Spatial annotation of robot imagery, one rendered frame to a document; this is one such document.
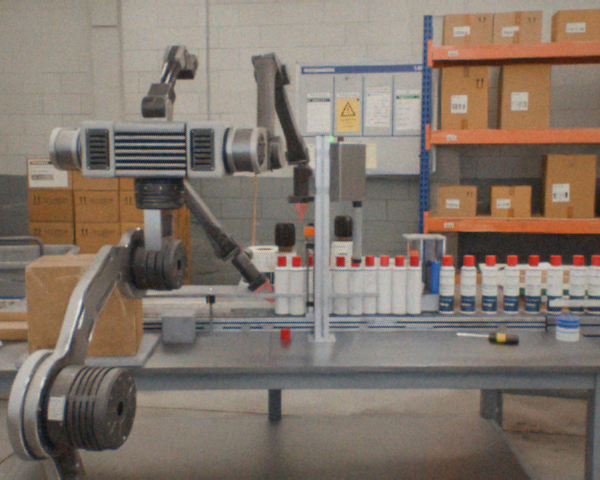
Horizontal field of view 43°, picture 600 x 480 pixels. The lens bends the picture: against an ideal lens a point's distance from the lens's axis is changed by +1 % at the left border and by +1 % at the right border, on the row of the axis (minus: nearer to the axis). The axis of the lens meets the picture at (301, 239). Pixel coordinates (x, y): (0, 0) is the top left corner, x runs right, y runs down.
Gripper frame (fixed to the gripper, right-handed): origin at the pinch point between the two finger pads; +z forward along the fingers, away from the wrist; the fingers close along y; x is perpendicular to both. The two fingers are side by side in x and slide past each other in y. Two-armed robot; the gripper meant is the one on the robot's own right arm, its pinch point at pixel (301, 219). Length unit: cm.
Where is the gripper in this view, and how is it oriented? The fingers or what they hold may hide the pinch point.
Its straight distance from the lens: 277.5
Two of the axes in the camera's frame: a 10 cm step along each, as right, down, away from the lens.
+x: 0.2, 1.5, -9.9
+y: -10.0, 0.0, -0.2
